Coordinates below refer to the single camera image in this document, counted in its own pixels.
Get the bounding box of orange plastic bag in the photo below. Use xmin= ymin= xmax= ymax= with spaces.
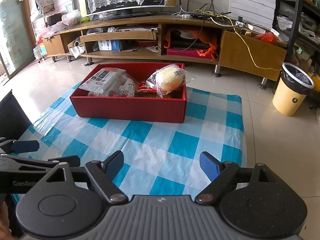
xmin=163 ymin=27 xmax=222 ymax=61

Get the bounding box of yellow trash bin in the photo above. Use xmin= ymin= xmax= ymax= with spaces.
xmin=272 ymin=62 xmax=315 ymax=116

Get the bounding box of red cardboard box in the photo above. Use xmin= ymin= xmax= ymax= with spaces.
xmin=70 ymin=62 xmax=187 ymax=123

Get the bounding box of blue white checkered cloth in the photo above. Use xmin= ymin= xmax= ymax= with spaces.
xmin=21 ymin=88 xmax=247 ymax=197

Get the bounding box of yellow cable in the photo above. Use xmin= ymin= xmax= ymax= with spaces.
xmin=191 ymin=0 xmax=283 ymax=71

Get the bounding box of black storage shelf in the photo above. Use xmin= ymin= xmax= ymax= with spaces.
xmin=273 ymin=0 xmax=319 ymax=74

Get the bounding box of white noodle snack bag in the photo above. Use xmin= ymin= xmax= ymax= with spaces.
xmin=79 ymin=68 xmax=126 ymax=94

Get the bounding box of white blue carton box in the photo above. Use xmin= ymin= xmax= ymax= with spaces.
xmin=98 ymin=40 xmax=123 ymax=51

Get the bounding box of blue sausage snack bag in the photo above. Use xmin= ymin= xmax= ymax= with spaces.
xmin=88 ymin=74 xmax=138 ymax=97

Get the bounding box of red chip snack bag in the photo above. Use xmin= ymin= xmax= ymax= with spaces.
xmin=135 ymin=80 xmax=174 ymax=98

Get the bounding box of clear dark label bun pack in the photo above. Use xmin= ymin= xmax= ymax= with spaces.
xmin=146 ymin=64 xmax=195 ymax=98

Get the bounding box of wooden TV stand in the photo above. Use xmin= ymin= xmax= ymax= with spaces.
xmin=42 ymin=15 xmax=286 ymax=81

